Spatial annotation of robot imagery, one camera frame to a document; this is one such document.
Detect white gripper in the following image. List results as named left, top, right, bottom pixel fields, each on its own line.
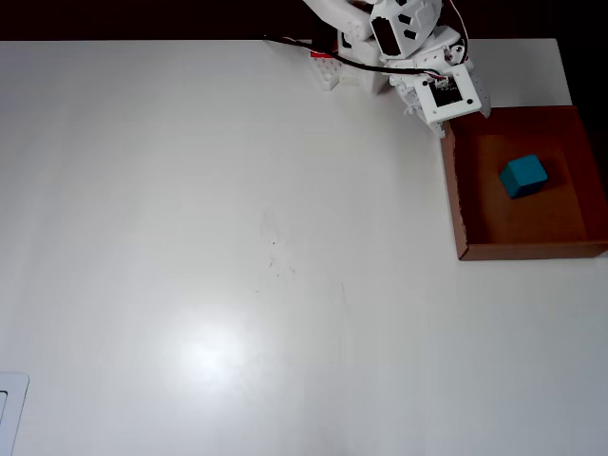
left=381, top=28, right=493, bottom=140

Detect brown cardboard box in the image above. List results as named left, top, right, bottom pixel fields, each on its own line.
left=439, top=104, right=608, bottom=261

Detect white perforated base plate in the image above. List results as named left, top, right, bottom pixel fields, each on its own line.
left=311, top=56, right=344, bottom=92

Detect red white servo wire loop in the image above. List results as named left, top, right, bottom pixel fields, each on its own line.
left=444, top=0, right=474, bottom=66

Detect black red table clamp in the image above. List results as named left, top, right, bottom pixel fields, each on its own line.
left=308, top=28, right=341, bottom=61

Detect blue cube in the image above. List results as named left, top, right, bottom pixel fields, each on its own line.
left=498, top=154, right=550, bottom=200

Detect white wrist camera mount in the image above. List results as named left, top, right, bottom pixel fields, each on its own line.
left=414, top=64, right=482, bottom=128

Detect red white power wires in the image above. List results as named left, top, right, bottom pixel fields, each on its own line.
left=279, top=35, right=317, bottom=52

